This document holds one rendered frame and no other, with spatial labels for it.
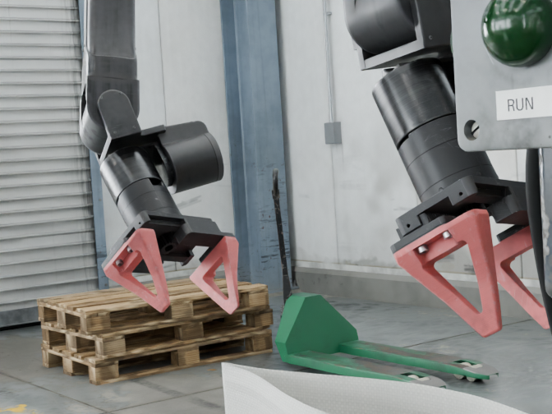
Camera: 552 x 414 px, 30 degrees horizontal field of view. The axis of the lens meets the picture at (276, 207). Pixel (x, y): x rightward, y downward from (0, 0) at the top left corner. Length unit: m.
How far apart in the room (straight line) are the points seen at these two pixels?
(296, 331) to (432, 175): 5.32
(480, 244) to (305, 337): 5.40
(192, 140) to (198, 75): 8.06
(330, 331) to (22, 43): 3.65
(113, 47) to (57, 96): 7.31
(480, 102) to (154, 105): 8.56
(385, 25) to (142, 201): 0.42
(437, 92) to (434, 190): 0.07
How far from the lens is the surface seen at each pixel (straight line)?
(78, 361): 6.17
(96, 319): 5.91
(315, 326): 6.11
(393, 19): 0.75
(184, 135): 1.15
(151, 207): 1.08
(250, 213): 9.32
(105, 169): 1.13
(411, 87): 0.75
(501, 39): 0.38
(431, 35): 0.74
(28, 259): 8.37
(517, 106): 0.40
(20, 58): 8.39
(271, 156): 9.03
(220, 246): 1.10
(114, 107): 1.12
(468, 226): 0.67
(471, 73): 0.41
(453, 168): 0.72
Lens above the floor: 1.24
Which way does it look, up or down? 3 degrees down
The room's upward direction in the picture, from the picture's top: 4 degrees counter-clockwise
